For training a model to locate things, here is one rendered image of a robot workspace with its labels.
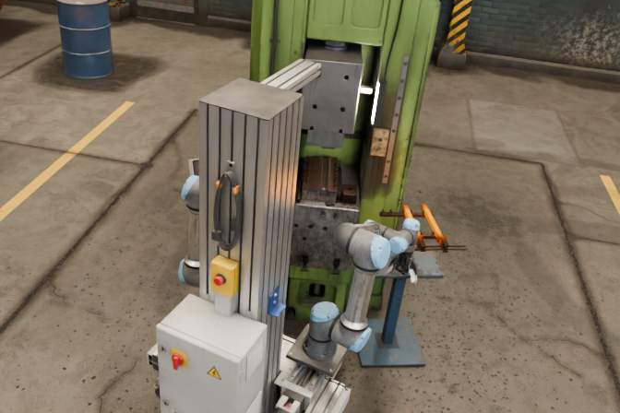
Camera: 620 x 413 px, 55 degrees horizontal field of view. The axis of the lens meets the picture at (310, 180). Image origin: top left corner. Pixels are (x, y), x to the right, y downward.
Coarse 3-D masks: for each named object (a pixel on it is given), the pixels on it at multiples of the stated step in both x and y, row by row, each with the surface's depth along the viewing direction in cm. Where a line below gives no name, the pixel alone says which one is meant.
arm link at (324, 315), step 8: (320, 304) 256; (328, 304) 256; (312, 312) 253; (320, 312) 252; (328, 312) 252; (336, 312) 252; (312, 320) 253; (320, 320) 250; (328, 320) 249; (336, 320) 250; (312, 328) 255; (320, 328) 251; (328, 328) 249; (312, 336) 256; (320, 336) 254; (328, 336) 251
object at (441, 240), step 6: (426, 210) 347; (426, 216) 344; (432, 216) 342; (432, 222) 336; (432, 228) 335; (438, 228) 332; (438, 234) 327; (438, 240) 324; (444, 240) 321; (444, 246) 319; (444, 252) 318
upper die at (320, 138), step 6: (312, 126) 333; (312, 132) 330; (318, 132) 330; (324, 132) 329; (330, 132) 329; (312, 138) 332; (318, 138) 332; (324, 138) 331; (330, 138) 331; (336, 138) 331; (342, 138) 331; (306, 144) 334; (312, 144) 334; (318, 144) 333; (324, 144) 333; (330, 144) 333; (336, 144) 333; (342, 144) 333
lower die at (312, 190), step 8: (312, 160) 380; (320, 160) 379; (328, 160) 378; (336, 160) 380; (312, 168) 370; (320, 168) 371; (328, 168) 369; (336, 168) 372; (304, 176) 362; (312, 176) 361; (320, 176) 360; (328, 176) 361; (336, 176) 363; (304, 184) 354; (312, 184) 352; (320, 184) 351; (328, 184) 354; (336, 184) 354; (304, 192) 349; (312, 192) 349; (320, 192) 349; (328, 192) 348; (336, 192) 348; (320, 200) 352; (328, 200) 351
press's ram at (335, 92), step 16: (320, 48) 326; (352, 48) 331; (336, 64) 310; (352, 64) 309; (320, 80) 315; (336, 80) 314; (352, 80) 314; (304, 96) 319; (320, 96) 319; (336, 96) 319; (352, 96) 318; (304, 112) 324; (320, 112) 324; (336, 112) 323; (352, 112) 323; (304, 128) 329; (320, 128) 328; (336, 128) 328; (352, 128) 327
